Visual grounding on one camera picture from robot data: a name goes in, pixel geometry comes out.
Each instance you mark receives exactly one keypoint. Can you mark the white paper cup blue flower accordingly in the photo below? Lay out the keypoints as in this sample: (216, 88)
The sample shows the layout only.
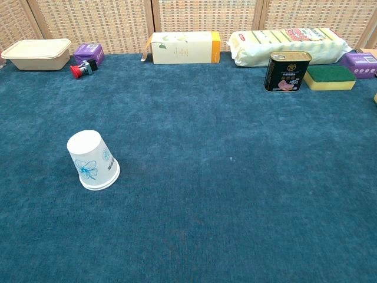
(88, 153)
(99, 188)

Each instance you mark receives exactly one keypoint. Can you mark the blue carpet table mat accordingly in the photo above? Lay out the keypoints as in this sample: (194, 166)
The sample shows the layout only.
(206, 177)

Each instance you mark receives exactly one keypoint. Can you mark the white orange tea box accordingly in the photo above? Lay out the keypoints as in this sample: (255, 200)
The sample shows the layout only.
(182, 48)

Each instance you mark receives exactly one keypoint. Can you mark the black luncheon meat can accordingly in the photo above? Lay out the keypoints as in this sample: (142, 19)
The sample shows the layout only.
(285, 73)

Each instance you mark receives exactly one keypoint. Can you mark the red emergency stop button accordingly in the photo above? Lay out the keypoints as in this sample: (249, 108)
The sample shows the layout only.
(81, 69)

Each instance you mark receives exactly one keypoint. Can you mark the packaged yellow sponge multipack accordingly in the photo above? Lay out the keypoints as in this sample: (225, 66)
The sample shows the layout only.
(282, 47)

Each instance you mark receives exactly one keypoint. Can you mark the small purple box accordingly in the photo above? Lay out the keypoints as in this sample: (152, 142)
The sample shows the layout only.
(88, 53)
(360, 65)

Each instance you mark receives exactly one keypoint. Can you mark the wicker folding screen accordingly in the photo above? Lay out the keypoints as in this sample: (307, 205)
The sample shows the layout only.
(103, 23)

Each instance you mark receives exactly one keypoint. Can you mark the green yellow scouring sponge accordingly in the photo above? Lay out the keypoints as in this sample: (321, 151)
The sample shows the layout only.
(330, 77)

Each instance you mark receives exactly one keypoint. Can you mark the beige lidded lunch box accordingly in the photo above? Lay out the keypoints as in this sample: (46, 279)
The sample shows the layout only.
(38, 54)

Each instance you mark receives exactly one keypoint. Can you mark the plain yellow sponge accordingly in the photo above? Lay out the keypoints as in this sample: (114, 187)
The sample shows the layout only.
(375, 98)

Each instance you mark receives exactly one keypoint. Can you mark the brown spiral notebook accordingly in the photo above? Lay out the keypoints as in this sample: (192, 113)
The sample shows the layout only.
(368, 50)

